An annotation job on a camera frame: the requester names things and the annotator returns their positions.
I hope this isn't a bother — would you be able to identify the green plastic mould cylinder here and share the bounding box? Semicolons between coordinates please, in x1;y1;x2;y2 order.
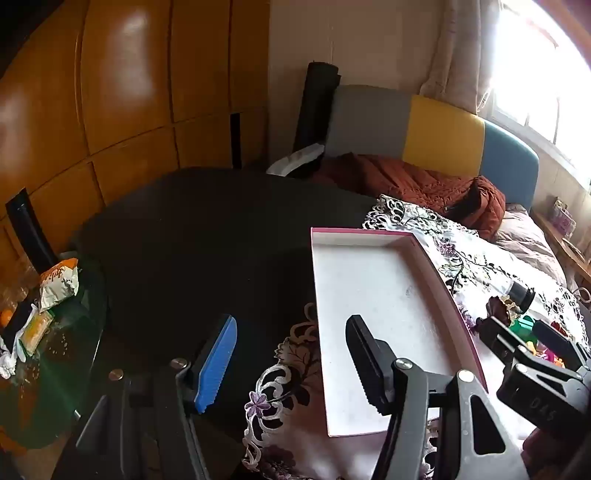
509;315;538;345

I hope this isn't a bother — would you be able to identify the white curtain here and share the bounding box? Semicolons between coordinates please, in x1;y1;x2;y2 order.
420;0;501;115

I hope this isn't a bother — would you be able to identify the grey yellow blue headboard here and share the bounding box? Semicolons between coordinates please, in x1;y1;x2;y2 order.
325;85;539;209

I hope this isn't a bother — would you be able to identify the white pillow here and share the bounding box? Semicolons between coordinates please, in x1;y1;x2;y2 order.
266;143;325;177

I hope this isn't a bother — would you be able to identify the purple gift box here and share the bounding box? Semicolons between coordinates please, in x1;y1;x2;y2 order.
549;197;576;240

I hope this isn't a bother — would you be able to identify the white floral embroidered tablecloth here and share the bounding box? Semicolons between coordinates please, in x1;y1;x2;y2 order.
242;196;589;479

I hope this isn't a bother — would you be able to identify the brown massager with yellow pegs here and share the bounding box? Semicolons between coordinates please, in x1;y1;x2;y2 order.
486;296;522;327

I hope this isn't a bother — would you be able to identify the pale pink duvet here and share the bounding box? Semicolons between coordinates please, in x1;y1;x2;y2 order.
492;203;567;287

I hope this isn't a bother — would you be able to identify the black lens cap cylinder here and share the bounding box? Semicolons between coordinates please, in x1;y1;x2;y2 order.
500;281;536;314

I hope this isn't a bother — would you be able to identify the pink rimmed white box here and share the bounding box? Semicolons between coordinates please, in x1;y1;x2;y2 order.
311;228;485;437

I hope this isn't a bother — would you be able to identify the wooden side table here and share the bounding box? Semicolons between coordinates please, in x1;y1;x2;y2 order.
531;210;590;286

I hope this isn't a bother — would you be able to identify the wooden wardrobe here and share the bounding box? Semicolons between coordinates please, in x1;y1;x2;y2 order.
0;0;271;278

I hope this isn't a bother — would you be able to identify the rust orange quilted blanket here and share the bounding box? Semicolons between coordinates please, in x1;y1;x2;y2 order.
311;153;506;240

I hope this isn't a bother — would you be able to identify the snack bag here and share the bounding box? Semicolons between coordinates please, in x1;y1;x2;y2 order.
39;258;79;312

